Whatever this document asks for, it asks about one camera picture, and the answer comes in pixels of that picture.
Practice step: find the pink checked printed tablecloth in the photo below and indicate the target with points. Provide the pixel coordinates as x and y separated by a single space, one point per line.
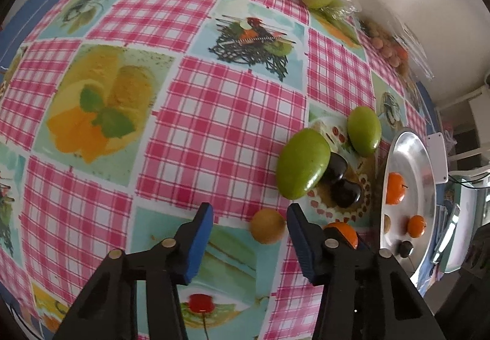
229 102

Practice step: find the green jujube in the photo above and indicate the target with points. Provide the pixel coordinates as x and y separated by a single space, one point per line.
363 129
304 164

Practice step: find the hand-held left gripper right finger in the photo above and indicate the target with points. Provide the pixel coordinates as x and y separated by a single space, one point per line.
302 244

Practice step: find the clear plastic box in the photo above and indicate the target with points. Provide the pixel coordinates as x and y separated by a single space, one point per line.
411 53

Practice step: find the orange tangerine with stem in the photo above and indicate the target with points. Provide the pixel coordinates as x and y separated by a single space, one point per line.
396 188

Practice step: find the single brown longan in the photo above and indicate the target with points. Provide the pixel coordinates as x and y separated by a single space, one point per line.
268 231
387 223

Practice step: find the round steel plate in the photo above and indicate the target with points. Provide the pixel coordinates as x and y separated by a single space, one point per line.
409 171

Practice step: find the pile of brown longans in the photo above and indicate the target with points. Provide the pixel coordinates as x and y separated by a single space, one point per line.
384 47

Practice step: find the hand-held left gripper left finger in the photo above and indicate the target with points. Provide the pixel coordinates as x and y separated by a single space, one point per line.
197 244

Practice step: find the white shelf unit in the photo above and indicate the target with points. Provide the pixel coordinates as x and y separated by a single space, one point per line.
474 110

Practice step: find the green tray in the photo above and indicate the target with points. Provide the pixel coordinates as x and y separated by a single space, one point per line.
465 217

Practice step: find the dark cherry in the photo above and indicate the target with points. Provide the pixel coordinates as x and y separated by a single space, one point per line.
405 248
344 192
337 167

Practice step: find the white plastic bag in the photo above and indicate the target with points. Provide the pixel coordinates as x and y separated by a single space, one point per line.
450 133

